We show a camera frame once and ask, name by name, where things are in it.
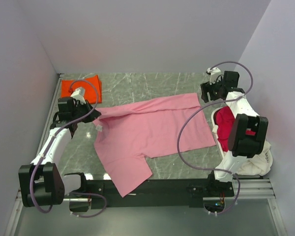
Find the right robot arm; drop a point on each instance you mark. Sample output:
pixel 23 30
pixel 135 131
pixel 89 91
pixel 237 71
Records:
pixel 247 134

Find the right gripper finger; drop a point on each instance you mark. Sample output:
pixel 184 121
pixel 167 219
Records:
pixel 204 92
pixel 211 92

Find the white t-shirt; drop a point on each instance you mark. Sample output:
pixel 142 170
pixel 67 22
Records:
pixel 260 164

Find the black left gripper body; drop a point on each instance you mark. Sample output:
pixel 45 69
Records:
pixel 87 112

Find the crimson red t-shirt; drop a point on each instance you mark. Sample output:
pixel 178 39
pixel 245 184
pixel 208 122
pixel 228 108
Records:
pixel 224 120

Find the folded orange t-shirt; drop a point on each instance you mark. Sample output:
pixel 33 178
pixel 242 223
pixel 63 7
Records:
pixel 92 86

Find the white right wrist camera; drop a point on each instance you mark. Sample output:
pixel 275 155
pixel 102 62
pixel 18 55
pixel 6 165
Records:
pixel 214 74

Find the aluminium frame rails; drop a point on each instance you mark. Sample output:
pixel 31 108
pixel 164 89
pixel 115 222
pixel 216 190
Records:
pixel 42 192

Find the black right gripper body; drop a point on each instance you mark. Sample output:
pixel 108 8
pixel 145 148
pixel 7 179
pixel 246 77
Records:
pixel 207 91

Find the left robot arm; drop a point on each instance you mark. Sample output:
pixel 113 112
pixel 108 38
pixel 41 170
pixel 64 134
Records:
pixel 60 136

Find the white laundry basket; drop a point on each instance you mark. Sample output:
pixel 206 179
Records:
pixel 215 127

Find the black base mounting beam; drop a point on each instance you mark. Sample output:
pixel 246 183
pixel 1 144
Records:
pixel 151 193

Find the pink t-shirt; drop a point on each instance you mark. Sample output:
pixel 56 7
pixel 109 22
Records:
pixel 128 134

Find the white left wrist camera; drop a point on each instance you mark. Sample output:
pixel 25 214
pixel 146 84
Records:
pixel 78 94

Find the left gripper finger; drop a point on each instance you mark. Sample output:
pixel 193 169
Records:
pixel 89 108
pixel 95 114

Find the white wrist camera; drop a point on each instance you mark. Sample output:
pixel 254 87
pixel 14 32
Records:
pixel 214 74
pixel 78 94

